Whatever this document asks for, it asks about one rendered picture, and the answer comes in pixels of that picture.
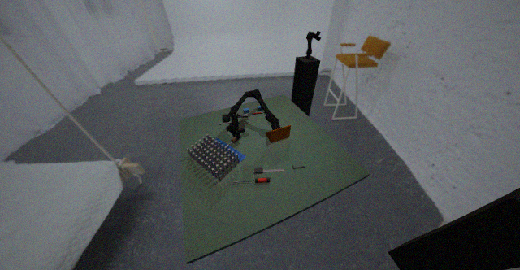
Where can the brown-handled screwdriver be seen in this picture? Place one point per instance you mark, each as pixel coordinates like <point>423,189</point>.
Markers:
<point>234,140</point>

